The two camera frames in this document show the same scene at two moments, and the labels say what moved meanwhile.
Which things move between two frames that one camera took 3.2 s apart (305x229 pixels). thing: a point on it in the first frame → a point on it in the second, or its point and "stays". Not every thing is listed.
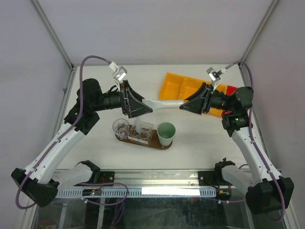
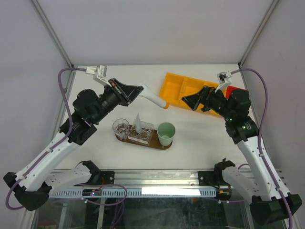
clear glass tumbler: x=121 y=127 stays
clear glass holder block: x=143 y=137 stays
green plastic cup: x=166 y=131 stays
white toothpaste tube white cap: x=162 y=104 → x=150 y=95
